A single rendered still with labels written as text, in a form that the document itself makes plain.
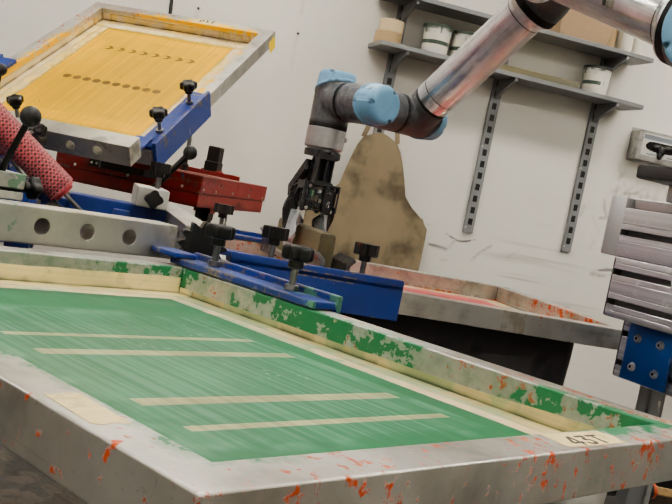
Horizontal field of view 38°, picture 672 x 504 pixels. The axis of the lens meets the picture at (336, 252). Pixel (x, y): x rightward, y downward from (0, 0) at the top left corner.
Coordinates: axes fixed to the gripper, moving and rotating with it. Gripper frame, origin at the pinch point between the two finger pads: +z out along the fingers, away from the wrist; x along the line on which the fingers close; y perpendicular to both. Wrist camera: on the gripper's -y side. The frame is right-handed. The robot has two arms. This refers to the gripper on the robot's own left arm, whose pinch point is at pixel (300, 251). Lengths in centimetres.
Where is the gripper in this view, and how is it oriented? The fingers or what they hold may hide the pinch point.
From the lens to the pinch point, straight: 188.7
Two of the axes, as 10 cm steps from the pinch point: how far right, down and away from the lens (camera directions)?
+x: 9.4, 1.7, 2.8
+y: 2.7, 1.1, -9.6
